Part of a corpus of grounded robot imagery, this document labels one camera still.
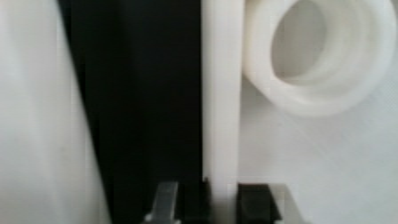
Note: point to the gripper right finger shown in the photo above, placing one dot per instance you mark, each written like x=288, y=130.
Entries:
x=265, y=205

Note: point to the white L-shaped obstacle fence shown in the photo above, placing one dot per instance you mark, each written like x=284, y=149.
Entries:
x=50, y=185

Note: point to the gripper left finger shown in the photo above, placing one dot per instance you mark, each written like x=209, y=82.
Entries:
x=181, y=204

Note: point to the white square table top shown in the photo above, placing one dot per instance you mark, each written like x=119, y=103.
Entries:
x=300, y=107

